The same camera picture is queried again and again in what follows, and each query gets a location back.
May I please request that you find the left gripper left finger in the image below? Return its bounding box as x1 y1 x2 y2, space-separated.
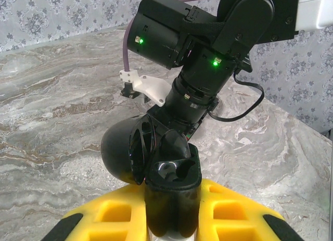
43 183 148 241

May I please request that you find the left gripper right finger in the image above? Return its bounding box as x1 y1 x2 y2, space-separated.
194 177 300 241

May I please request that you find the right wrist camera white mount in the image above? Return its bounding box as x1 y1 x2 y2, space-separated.
119 68 169 108

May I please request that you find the right gripper thin black cable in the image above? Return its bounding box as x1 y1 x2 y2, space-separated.
207 69 265 121

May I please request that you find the black earbud charging case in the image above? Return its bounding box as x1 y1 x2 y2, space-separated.
100 114 203 238

